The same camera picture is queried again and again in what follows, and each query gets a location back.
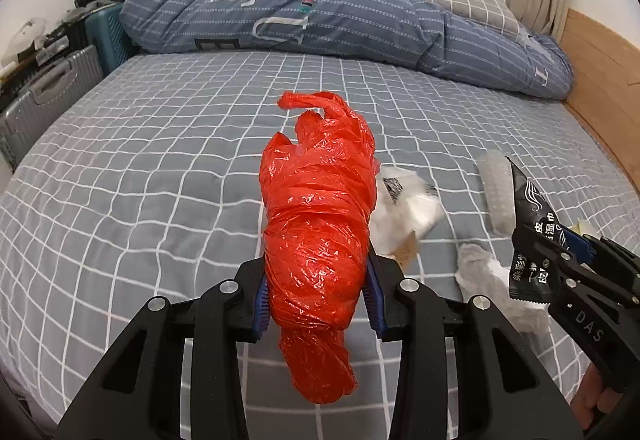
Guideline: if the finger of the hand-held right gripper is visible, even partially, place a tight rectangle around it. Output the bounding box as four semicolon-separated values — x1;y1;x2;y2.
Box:
514;226;593;296
562;227;640;281

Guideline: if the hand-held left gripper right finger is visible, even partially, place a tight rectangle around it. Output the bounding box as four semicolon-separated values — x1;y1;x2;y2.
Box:
367;247;586;440

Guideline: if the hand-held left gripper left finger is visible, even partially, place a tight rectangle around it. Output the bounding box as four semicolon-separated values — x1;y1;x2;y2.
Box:
57;257;273;440

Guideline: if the black wet wipe packet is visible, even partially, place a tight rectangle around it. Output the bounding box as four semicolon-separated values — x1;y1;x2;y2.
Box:
505;156;571;306

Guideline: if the clear bubble wrap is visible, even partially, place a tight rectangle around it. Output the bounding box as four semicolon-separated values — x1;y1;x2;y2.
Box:
476;151;518;237

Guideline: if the translucent white drawstring bag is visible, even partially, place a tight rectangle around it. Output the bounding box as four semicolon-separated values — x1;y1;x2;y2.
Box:
370;164;445;268

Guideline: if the red plastic bag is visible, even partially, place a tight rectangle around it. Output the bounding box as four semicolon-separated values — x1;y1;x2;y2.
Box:
259;91;378;405

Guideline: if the person's right hand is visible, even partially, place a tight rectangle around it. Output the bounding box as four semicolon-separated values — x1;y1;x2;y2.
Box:
570;362;623;428

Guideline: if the crumpled white tissue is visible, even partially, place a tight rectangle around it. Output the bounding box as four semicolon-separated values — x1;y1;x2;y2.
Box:
455;243;516;303

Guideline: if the wooden headboard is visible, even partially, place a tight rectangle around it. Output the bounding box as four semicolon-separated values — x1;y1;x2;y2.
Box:
557;8;640;193

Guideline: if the bed with grey checked sheet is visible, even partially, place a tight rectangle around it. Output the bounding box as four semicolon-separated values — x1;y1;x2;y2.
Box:
0;48;640;440

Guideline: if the blue striped duvet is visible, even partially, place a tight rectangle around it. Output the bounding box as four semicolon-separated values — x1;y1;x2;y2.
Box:
120;0;575;97

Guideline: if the grey suitcase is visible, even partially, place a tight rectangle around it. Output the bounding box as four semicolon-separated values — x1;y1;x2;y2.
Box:
0;45;106;171

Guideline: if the teal suitcase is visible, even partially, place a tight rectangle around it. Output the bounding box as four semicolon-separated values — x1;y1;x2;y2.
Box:
82;3;141;76

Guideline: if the black bag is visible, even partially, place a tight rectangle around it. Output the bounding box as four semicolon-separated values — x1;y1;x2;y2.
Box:
37;28;86;58

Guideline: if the white rounded appliance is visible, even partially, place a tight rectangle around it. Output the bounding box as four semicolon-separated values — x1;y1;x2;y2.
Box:
0;18;48;66

